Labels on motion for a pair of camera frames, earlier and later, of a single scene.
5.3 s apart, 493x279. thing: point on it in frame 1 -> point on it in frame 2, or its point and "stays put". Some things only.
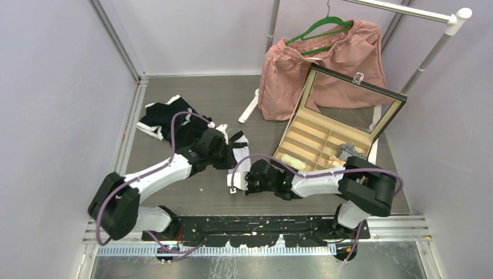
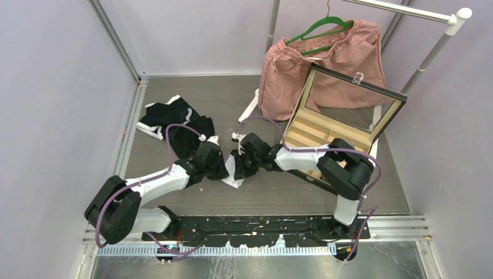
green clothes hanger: [326, 19] stays put
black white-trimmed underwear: [158, 117] stays put
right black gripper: [249, 189] -> [242, 171]
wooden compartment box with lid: [336, 120] stays put
